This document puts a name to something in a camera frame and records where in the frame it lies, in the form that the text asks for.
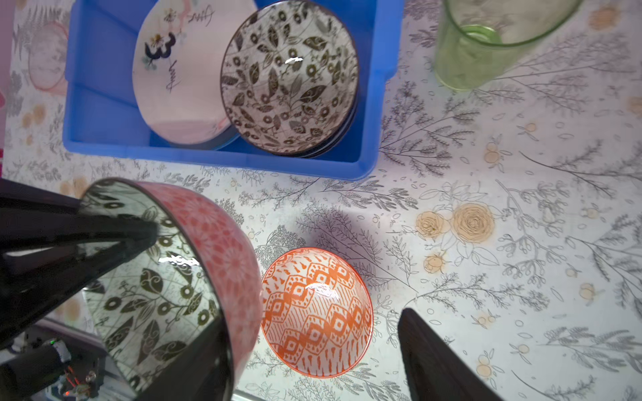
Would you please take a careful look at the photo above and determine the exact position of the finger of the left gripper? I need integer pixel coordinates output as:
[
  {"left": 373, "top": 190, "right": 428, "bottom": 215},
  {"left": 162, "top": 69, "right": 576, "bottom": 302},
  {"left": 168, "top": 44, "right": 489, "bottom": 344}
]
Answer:
[
  {"left": 1, "top": 239, "right": 155, "bottom": 344},
  {"left": 1, "top": 179, "right": 158, "bottom": 261}
]

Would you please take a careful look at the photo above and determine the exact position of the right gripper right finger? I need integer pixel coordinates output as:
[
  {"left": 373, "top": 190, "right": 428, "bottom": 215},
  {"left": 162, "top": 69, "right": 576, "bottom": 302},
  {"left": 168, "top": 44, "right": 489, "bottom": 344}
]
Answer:
[{"left": 398, "top": 308, "right": 500, "bottom": 401}]

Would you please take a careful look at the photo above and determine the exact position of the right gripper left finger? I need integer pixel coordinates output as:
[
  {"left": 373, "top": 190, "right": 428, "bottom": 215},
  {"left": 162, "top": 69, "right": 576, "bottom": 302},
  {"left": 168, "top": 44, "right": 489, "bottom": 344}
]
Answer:
[{"left": 136, "top": 317, "right": 233, "bottom": 400}]

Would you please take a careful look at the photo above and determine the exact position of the blue zigzag pattern bowl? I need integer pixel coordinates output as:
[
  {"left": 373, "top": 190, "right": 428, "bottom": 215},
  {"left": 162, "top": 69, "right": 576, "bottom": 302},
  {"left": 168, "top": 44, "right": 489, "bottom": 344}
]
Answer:
[{"left": 261, "top": 247, "right": 374, "bottom": 379}]

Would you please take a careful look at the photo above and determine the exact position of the cream blossom pattern plate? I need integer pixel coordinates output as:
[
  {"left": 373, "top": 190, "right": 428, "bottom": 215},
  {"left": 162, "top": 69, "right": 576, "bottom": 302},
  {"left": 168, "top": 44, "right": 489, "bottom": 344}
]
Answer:
[{"left": 132, "top": 0, "right": 257, "bottom": 145}]

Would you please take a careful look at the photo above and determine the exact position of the green glass cup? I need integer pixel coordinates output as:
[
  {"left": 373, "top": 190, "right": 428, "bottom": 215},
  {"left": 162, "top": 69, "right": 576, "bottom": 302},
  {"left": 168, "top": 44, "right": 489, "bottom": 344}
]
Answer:
[{"left": 433, "top": 0, "right": 581, "bottom": 91}]

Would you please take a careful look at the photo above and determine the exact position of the pink glass cup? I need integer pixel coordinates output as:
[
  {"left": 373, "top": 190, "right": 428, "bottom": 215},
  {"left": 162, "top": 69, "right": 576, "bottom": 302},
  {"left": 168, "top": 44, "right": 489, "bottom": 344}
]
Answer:
[{"left": 28, "top": 23, "right": 69, "bottom": 96}]

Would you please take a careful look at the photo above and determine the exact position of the green flower pattern plate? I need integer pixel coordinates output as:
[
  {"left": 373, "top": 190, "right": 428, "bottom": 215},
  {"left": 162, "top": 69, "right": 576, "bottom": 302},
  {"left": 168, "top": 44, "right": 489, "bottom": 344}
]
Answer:
[{"left": 167, "top": 126, "right": 238, "bottom": 150}]

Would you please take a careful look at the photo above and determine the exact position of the blue plastic bin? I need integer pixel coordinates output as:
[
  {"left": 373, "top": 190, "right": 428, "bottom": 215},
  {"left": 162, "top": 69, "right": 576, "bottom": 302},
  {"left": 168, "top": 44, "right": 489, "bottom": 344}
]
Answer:
[{"left": 63, "top": 1, "right": 404, "bottom": 180}]

